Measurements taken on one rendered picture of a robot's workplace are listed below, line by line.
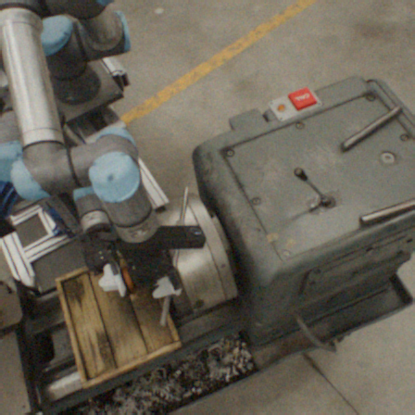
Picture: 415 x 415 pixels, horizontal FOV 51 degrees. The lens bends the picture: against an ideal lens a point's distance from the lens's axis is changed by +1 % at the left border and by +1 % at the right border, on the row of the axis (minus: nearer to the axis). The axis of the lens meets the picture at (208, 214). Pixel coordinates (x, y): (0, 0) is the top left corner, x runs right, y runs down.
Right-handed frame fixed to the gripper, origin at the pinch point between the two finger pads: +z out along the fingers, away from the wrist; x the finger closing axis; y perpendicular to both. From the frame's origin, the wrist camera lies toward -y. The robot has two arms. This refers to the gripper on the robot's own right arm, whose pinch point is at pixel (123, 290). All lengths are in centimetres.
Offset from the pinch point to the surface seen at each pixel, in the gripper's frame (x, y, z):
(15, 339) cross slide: -13.1, 34.9, -3.8
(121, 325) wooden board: -21.7, 6.8, 1.5
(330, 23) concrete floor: -111, -180, -179
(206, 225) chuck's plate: 13.4, -25.7, -2.5
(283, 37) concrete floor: -110, -145, -181
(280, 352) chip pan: -56, -39, 22
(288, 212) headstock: 15.1, -45.2, 3.2
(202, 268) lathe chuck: 9.8, -20.9, 6.2
